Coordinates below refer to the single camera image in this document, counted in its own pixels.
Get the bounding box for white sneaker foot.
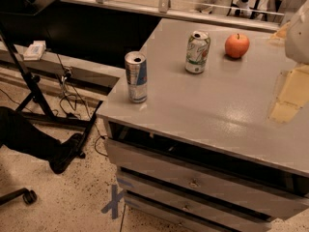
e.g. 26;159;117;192
237;0;252;17

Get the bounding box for silver blue redbull can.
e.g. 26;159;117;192
125;51;147;103

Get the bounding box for green white soda can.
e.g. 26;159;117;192
185;30;211;73

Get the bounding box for black office chair base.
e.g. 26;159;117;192
0;188;37;205

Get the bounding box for grey drawer cabinet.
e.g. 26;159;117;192
98;19;309;232

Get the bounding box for black cables on floor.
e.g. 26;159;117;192
0;53;109;158

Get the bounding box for black folding stand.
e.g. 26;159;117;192
0;0;102;159

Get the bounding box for black shoe and trouser leg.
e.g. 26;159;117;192
0;106;82;174

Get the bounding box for red orange apple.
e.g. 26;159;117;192
225;34;250;59

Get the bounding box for metal railing with brackets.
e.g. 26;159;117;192
69;0;283;32

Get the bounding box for white small box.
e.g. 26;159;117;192
23;41;46;61

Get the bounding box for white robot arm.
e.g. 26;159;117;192
285;0;309;65

